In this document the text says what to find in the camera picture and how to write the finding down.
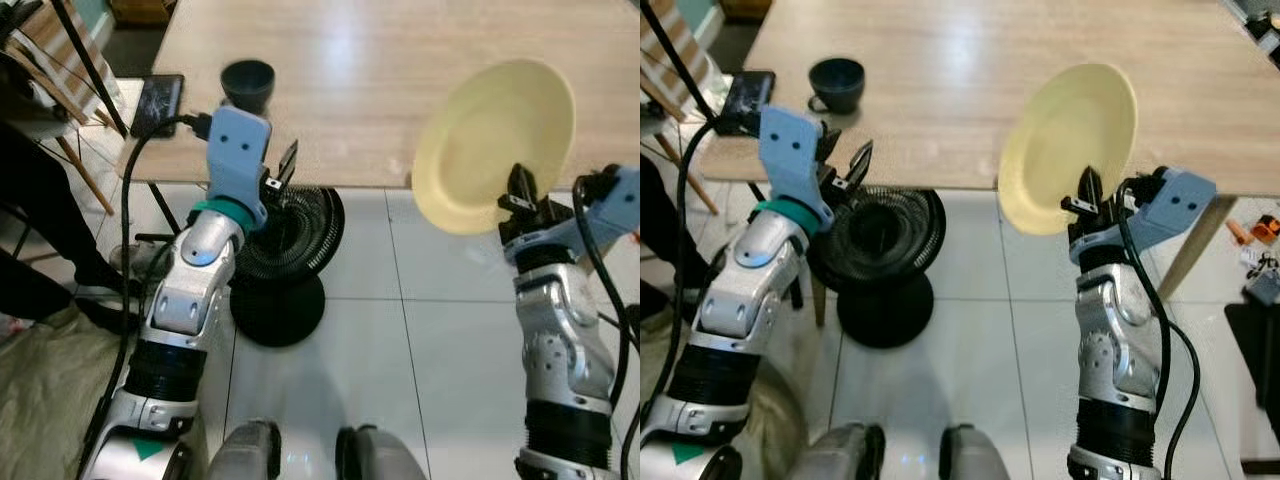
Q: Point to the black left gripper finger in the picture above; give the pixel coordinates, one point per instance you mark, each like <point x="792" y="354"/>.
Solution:
<point x="294" y="155"/>
<point x="855" y="165"/>
<point x="867" y="155"/>
<point x="284" y="165"/>

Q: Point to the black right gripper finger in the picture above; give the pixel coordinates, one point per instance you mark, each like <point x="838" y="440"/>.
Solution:
<point x="1098" y="196"/>
<point x="516" y="185"/>
<point x="1083" y="188"/>
<point x="533" y="195"/>

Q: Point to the pale yellow plate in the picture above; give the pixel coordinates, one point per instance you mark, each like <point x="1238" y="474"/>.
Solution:
<point x="480" y="140"/>
<point x="1065" y="140"/>

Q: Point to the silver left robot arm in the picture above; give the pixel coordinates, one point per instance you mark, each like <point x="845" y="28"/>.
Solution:
<point x="190" y="290"/>
<point x="740" y="300"/>

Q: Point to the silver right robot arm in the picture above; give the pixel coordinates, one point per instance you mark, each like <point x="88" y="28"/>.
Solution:
<point x="1115" y="350"/>
<point x="565" y="340"/>

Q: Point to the dark blue cup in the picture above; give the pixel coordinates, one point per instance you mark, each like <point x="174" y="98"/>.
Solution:
<point x="248" y="85"/>
<point x="836" y="83"/>

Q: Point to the black floor fan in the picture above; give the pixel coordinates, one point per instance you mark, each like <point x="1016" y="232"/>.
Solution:
<point x="885" y="270"/>
<point x="290" y="270"/>

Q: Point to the light wooden table leg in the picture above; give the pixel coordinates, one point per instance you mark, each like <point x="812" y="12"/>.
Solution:
<point x="1198" y="245"/>

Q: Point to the black smartphone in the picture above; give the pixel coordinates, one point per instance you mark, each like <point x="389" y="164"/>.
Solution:
<point x="745" y="100"/>
<point x="158" y="105"/>

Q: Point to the orange small object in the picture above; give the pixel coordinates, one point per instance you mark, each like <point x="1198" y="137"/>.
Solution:
<point x="1262" y="228"/>

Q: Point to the brown wooden box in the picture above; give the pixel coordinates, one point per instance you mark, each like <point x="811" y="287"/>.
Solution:
<point x="140" y="10"/>
<point x="745" y="8"/>

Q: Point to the black tripod pole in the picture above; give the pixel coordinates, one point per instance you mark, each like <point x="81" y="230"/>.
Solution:
<point x="675" y="55"/>
<point x="90" y="70"/>

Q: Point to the wooden chair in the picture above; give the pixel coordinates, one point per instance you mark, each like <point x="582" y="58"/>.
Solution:
<point x="670" y="50"/>
<point x="50" y="60"/>

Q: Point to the black flat box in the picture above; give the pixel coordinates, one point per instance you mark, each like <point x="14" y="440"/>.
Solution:
<point x="1255" y="380"/>

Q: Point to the silver right robot leg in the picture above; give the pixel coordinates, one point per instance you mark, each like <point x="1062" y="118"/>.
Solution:
<point x="380" y="458"/>
<point x="985" y="458"/>

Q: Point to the silver robot leg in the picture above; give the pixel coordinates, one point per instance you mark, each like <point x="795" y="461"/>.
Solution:
<point x="380" y="458"/>
<point x="985" y="458"/>
<point x="245" y="455"/>
<point x="840" y="455"/>

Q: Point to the silver left robot leg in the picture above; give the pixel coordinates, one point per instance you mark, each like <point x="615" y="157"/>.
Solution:
<point x="840" y="455"/>
<point x="245" y="455"/>

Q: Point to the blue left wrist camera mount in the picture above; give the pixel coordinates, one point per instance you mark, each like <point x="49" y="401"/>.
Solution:
<point x="793" y="150"/>
<point x="238" y="150"/>

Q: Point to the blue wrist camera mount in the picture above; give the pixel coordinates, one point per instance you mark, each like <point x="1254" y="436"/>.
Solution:
<point x="793" y="150"/>
<point x="600" y="215"/>
<point x="238" y="150"/>
<point x="1170" y="210"/>

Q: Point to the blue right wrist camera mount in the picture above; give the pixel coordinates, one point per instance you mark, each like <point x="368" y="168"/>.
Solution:
<point x="1170" y="210"/>
<point x="600" y="215"/>

